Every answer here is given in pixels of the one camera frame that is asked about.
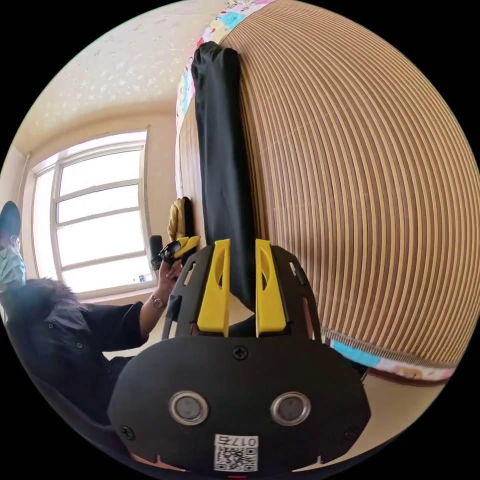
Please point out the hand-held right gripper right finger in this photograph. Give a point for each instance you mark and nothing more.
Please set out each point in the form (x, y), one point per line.
(270, 303)

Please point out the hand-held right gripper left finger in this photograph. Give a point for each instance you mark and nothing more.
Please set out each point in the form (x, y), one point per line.
(213, 300)

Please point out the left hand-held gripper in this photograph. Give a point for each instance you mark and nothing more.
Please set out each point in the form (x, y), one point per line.
(169, 253)

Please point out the black pants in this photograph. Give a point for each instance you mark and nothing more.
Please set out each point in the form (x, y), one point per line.
(221, 157)

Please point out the person's left forearm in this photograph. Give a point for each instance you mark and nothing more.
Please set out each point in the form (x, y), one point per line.
(152, 313)

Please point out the person's left hand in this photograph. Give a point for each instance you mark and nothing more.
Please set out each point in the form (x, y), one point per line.
(168, 280)

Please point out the pile of clothes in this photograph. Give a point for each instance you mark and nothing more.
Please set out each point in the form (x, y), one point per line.
(179, 221)

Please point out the window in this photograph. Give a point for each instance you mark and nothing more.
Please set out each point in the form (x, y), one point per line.
(99, 210)

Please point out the person's body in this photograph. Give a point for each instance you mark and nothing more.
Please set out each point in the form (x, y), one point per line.
(63, 330)

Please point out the bed with striped woven mat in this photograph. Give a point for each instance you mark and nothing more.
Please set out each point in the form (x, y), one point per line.
(356, 180)

